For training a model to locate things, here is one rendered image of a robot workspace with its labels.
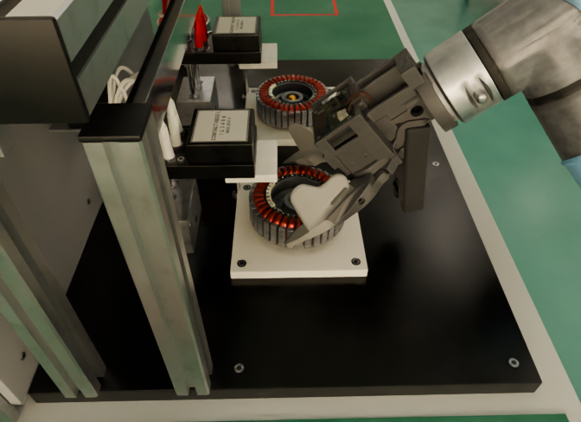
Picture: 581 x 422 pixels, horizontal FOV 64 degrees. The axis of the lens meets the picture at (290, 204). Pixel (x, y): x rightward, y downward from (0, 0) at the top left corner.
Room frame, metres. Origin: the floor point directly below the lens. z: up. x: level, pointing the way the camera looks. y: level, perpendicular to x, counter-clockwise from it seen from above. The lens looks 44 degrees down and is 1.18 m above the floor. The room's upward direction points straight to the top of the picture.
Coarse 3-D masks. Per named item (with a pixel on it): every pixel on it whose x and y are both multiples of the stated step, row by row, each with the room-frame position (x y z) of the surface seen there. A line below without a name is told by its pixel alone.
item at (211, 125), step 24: (192, 120) 0.40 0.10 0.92; (216, 120) 0.40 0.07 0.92; (240, 120) 0.40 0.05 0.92; (192, 144) 0.36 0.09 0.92; (216, 144) 0.36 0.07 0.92; (240, 144) 0.36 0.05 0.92; (264, 144) 0.41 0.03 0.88; (168, 168) 0.35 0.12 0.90; (192, 168) 0.35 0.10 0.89; (216, 168) 0.35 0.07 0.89; (240, 168) 0.36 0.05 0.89; (264, 168) 0.37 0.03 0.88
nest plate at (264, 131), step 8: (256, 88) 0.70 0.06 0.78; (328, 88) 0.70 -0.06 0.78; (248, 96) 0.68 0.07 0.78; (248, 104) 0.65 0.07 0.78; (256, 112) 0.63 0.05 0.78; (256, 120) 0.61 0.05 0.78; (264, 128) 0.59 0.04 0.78; (272, 128) 0.59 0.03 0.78; (280, 128) 0.59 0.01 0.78; (312, 128) 0.59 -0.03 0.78; (264, 136) 0.57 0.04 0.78; (272, 136) 0.57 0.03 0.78; (280, 136) 0.57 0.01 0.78; (288, 136) 0.57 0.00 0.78; (280, 144) 0.56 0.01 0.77; (288, 144) 0.56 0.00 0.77; (296, 144) 0.56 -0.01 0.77
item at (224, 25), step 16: (224, 16) 0.66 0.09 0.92; (240, 16) 0.66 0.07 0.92; (256, 16) 0.66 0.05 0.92; (192, 32) 0.65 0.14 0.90; (208, 32) 0.66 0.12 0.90; (224, 32) 0.61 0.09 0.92; (240, 32) 0.61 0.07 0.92; (256, 32) 0.61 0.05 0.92; (192, 48) 0.61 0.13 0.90; (208, 48) 0.60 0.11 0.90; (224, 48) 0.60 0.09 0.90; (240, 48) 0.60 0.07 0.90; (256, 48) 0.60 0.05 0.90; (272, 48) 0.64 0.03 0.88; (192, 64) 0.61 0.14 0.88; (240, 64) 0.60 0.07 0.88; (256, 64) 0.60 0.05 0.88; (272, 64) 0.60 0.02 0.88; (192, 80) 0.60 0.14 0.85; (192, 96) 0.60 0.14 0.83
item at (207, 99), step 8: (184, 80) 0.65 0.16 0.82; (208, 80) 0.65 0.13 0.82; (184, 88) 0.63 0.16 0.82; (200, 88) 0.63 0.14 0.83; (208, 88) 0.63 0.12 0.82; (216, 88) 0.67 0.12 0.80; (184, 96) 0.61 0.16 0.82; (200, 96) 0.61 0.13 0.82; (208, 96) 0.61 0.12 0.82; (216, 96) 0.66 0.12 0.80; (176, 104) 0.59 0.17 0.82; (184, 104) 0.59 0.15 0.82; (192, 104) 0.59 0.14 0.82; (200, 104) 0.59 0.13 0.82; (208, 104) 0.59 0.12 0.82; (216, 104) 0.65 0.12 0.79; (184, 112) 0.59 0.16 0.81; (192, 112) 0.59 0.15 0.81; (184, 120) 0.59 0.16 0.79
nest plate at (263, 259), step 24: (240, 192) 0.44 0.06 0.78; (240, 216) 0.40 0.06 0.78; (240, 240) 0.36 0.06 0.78; (264, 240) 0.36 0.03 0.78; (336, 240) 0.36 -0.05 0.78; (360, 240) 0.36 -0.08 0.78; (240, 264) 0.33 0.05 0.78; (264, 264) 0.33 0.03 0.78; (288, 264) 0.33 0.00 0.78; (312, 264) 0.33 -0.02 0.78; (336, 264) 0.33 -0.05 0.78; (360, 264) 0.33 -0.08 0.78
